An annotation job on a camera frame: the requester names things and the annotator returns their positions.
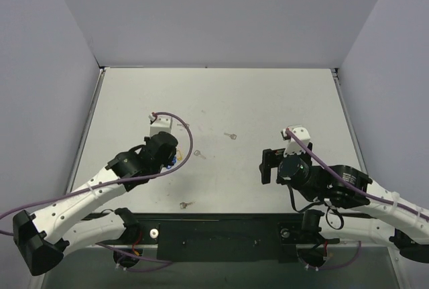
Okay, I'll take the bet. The blue key tag with keys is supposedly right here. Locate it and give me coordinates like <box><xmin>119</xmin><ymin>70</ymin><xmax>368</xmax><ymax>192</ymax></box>
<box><xmin>166</xmin><ymin>156</ymin><xmax>177</xmax><ymax>170</ymax></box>

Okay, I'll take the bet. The silver key removed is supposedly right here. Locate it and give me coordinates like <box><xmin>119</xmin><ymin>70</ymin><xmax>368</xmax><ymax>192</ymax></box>
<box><xmin>224</xmin><ymin>133</ymin><xmax>237</xmax><ymax>140</ymax></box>

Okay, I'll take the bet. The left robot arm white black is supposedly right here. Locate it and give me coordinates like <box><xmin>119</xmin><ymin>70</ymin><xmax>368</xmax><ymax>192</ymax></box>
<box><xmin>13</xmin><ymin>132</ymin><xmax>178</xmax><ymax>276</ymax></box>

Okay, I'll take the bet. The silver key centre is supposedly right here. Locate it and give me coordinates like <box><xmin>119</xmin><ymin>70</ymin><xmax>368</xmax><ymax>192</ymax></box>
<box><xmin>194</xmin><ymin>150</ymin><xmax>206</xmax><ymax>160</ymax></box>

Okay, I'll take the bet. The white head key front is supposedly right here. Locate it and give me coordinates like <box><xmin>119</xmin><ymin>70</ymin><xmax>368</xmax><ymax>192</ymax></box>
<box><xmin>180</xmin><ymin>201</ymin><xmax>194</xmax><ymax>209</ymax></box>

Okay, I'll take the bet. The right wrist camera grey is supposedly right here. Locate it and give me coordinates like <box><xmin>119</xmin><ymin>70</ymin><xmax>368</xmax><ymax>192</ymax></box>
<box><xmin>281</xmin><ymin>125</ymin><xmax>310</xmax><ymax>158</ymax></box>

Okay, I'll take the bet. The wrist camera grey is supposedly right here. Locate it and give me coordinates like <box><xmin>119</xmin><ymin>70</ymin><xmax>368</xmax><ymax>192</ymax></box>
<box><xmin>149</xmin><ymin>115</ymin><xmax>172</xmax><ymax>137</ymax></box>
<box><xmin>281</xmin><ymin>125</ymin><xmax>310</xmax><ymax>158</ymax></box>

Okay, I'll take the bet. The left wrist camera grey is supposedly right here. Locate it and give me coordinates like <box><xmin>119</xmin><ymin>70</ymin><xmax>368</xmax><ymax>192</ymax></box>
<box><xmin>149</xmin><ymin>115</ymin><xmax>172</xmax><ymax>137</ymax></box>

